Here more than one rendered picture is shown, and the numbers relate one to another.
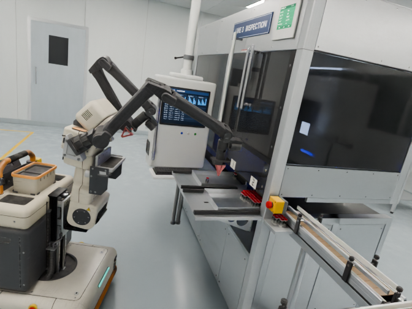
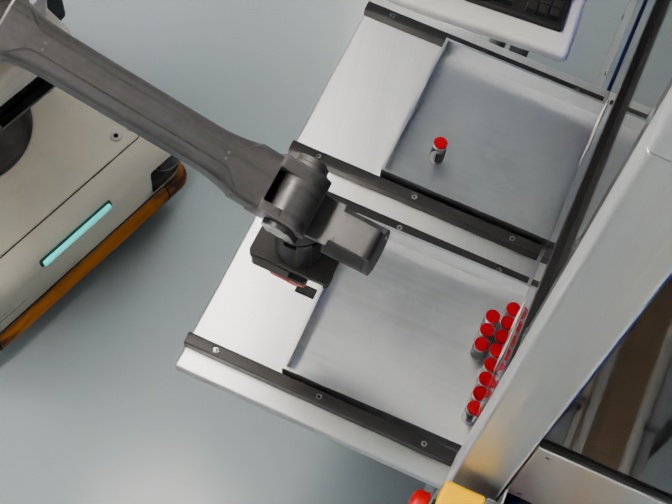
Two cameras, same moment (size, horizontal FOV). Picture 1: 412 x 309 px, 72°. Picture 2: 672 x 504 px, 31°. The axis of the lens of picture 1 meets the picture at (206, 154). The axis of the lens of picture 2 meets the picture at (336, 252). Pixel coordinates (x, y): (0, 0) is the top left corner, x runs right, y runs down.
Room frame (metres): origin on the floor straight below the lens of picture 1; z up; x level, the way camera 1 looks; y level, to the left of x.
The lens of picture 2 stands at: (1.02, -0.47, 2.49)
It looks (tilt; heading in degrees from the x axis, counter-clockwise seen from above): 64 degrees down; 35
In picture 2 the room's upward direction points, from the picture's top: 10 degrees clockwise
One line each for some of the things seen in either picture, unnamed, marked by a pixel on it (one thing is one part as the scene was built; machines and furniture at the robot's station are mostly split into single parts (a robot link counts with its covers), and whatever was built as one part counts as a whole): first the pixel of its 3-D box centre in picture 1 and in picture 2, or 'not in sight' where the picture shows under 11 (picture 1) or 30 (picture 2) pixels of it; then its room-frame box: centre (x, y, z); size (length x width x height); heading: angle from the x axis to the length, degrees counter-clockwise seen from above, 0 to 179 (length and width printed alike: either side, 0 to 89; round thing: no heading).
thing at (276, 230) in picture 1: (279, 226); not in sight; (1.44, -0.47, 0.87); 0.14 x 0.13 x 0.02; 109
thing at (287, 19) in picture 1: (286, 18); not in sight; (1.68, -0.31, 1.96); 0.21 x 0.01 x 0.21; 19
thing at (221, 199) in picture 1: (236, 200); (431, 340); (1.64, -0.23, 0.90); 0.34 x 0.26 x 0.04; 110
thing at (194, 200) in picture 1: (216, 192); (429, 231); (1.78, -0.11, 0.87); 0.70 x 0.48 x 0.02; 19
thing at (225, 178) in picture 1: (218, 179); (517, 150); (1.96, -0.12, 0.90); 0.34 x 0.26 x 0.04; 109
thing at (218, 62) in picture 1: (214, 87); not in sight; (2.69, 0.02, 1.51); 0.49 x 0.01 x 0.59; 19
